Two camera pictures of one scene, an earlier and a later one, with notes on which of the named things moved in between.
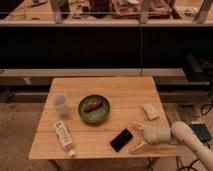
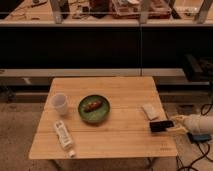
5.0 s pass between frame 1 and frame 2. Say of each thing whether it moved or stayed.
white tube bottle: stayed
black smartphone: moved
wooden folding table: stayed
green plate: stayed
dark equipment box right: stayed
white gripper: moved
